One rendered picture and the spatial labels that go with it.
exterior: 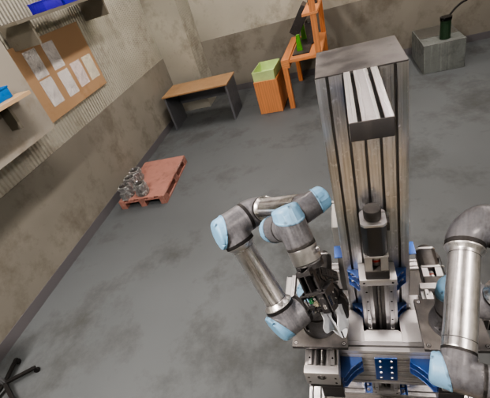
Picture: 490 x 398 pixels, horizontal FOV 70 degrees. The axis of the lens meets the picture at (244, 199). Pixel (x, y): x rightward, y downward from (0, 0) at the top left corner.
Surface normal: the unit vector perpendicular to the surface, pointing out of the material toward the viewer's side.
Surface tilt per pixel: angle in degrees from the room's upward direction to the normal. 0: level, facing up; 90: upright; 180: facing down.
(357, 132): 90
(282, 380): 0
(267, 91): 90
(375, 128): 90
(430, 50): 90
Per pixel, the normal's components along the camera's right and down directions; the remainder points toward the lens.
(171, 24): -0.18, 0.62
